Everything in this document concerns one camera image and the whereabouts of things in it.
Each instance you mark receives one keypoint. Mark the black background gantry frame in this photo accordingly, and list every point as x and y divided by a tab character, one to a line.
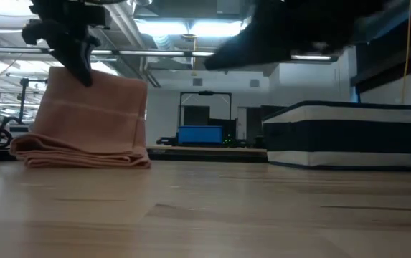
205	93
22	104

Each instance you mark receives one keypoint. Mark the long ceiling light bar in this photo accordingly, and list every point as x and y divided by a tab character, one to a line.
155	53

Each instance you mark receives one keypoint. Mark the plain pink towel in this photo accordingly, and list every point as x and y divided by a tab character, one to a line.
90	125

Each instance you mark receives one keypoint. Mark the black metal table frame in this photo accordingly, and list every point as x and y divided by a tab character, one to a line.
208	155

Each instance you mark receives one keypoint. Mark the background black robot arm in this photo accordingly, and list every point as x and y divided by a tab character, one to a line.
167	140
234	142

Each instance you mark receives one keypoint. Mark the blue plastic bin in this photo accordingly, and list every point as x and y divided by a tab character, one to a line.
199	135

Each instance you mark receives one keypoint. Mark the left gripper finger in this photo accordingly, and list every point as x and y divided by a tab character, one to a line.
92	50
72	61

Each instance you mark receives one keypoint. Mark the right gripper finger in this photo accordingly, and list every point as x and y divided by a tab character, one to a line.
244	57

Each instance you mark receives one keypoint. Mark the navy blue fabric bin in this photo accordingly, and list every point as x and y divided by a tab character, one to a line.
334	136

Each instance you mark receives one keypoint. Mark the black metal stand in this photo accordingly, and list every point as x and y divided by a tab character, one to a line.
388	68

